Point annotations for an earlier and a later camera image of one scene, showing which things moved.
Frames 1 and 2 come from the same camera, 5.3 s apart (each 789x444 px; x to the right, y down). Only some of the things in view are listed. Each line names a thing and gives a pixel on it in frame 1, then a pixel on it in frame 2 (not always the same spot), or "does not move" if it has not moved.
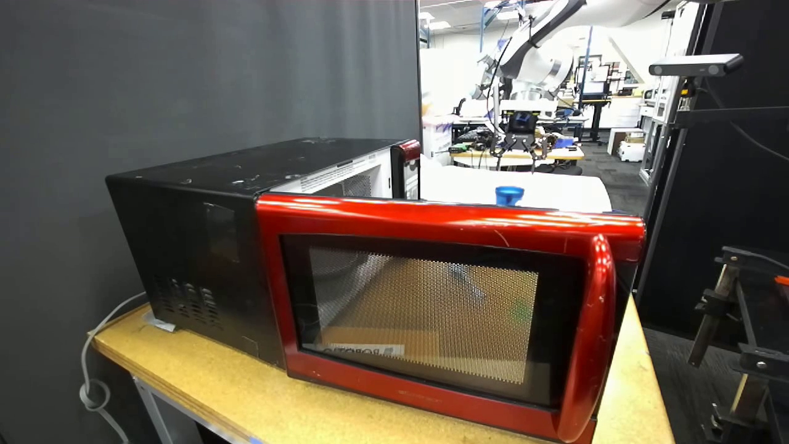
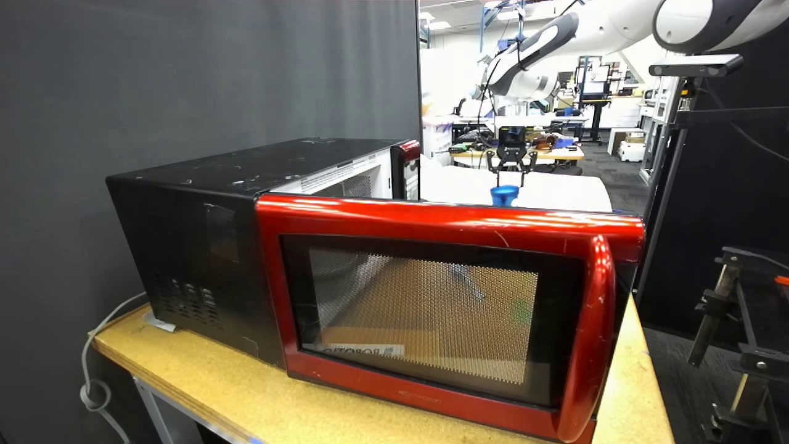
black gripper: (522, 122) to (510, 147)
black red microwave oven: (323, 259) does not move
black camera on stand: (692, 68) does not move
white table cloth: (558, 192) does not move
